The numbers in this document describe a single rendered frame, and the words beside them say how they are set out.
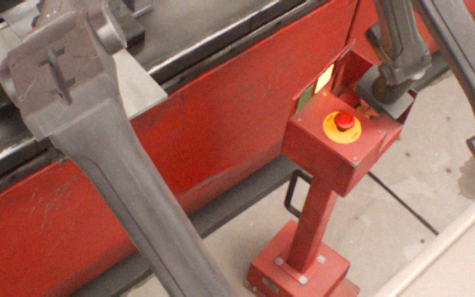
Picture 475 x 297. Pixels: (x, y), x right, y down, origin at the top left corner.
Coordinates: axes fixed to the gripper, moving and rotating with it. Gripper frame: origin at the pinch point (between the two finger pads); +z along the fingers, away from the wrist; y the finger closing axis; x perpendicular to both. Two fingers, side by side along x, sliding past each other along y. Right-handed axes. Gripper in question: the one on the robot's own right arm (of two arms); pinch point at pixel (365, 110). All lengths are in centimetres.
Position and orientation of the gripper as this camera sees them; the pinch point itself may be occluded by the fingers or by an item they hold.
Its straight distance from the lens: 167.7
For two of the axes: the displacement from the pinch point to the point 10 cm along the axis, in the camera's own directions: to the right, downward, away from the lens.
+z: -2.7, 3.7, 8.9
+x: -6.4, 6.2, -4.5
